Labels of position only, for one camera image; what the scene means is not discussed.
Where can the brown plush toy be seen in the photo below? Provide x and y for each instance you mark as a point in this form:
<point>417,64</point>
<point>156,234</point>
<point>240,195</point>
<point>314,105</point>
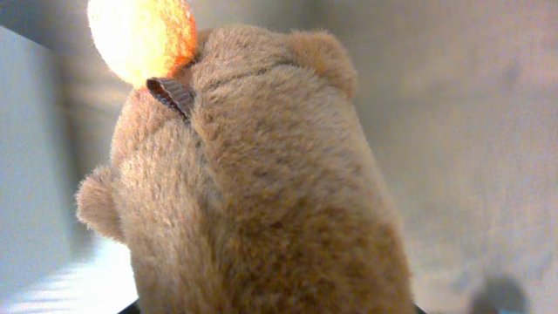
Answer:
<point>240,178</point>

